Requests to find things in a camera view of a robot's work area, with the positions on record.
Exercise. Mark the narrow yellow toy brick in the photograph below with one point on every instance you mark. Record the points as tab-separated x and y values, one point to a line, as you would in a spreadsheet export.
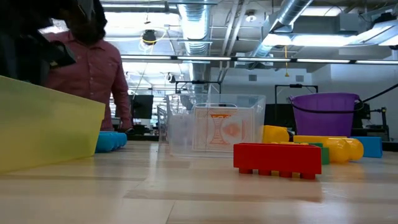
275	133

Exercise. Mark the small green toy brick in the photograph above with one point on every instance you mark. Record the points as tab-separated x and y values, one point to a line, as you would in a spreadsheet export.
325	155

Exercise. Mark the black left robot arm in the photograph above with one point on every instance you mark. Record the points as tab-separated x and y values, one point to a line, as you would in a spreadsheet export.
18	15

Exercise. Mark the black monitor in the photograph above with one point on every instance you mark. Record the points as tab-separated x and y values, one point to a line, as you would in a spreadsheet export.
141	107

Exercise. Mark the long ceiling light strip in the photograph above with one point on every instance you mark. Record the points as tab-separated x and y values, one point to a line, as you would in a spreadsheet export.
264	59

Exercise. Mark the red toy brick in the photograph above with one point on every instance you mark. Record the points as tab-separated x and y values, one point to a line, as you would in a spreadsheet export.
276	158

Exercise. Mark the long blue toy brick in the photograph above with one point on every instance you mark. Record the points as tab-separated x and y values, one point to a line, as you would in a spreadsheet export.
109	141

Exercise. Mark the black metal stand frame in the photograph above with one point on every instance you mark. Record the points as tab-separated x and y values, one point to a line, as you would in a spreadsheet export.
295	86

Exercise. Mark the large yellow toy brick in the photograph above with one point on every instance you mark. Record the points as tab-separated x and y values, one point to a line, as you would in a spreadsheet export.
339	149

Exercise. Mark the silver ventilation duct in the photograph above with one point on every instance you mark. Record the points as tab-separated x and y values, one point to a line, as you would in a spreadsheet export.
194	31
289	12

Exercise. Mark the blue rounded toy block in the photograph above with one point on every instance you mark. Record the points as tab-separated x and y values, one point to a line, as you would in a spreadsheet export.
371	147

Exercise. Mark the small clear plastic container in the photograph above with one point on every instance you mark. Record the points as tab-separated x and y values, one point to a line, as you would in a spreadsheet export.
180	124

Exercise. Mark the person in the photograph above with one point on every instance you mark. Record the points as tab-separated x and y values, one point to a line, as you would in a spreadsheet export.
93	71

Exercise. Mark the yellow translucent plastic bin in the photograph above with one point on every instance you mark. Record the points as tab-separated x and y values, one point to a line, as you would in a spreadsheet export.
46	124

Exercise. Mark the red playing card box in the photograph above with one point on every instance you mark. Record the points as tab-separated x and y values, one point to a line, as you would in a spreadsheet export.
224	129

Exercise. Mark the purple plastic bucket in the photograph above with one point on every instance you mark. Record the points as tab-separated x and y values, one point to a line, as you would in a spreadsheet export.
323	115

